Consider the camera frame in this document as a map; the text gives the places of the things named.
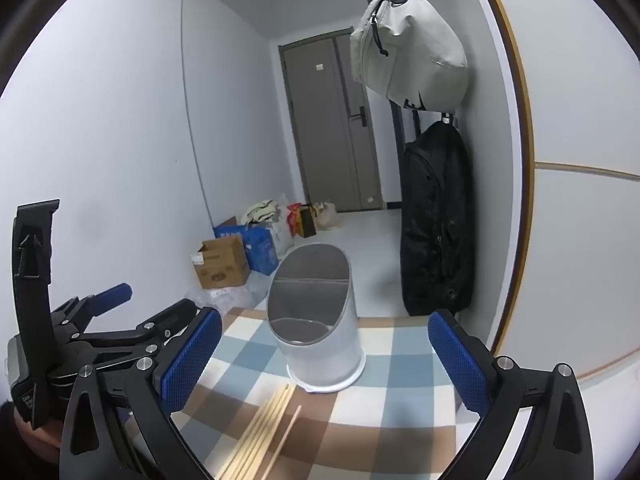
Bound clear plastic bag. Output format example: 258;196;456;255
270;192;297;256

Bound brown cardboard box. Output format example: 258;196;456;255
191;234;251;290

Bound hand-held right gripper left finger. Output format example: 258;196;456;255
59;307;223;480

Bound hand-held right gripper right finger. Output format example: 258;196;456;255
427;309;594;480

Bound black backpack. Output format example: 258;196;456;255
400;121;475;317

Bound white wood-trimmed panel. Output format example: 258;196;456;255
472;0;640;391

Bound beige plastic bag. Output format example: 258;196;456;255
315;202;337;231

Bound checkered tablecloth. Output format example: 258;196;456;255
170;307;496;480

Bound grey door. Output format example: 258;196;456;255
278;27;386;213

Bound orange black box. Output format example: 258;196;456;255
299;206;318;239

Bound crumpled plastic sheets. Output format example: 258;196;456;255
185;277;273;313

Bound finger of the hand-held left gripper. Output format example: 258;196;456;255
70;298;197;367
50;282;133;332

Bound white grey utensil holder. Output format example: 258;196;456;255
266;243;366;395

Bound grey backpack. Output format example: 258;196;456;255
349;0;469;111

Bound person's left hand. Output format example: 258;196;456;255
12;405;63;466

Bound bundle of wooden chopsticks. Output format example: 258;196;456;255
217;383;297;480

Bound blue cardboard box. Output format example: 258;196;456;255
214;225;280;277

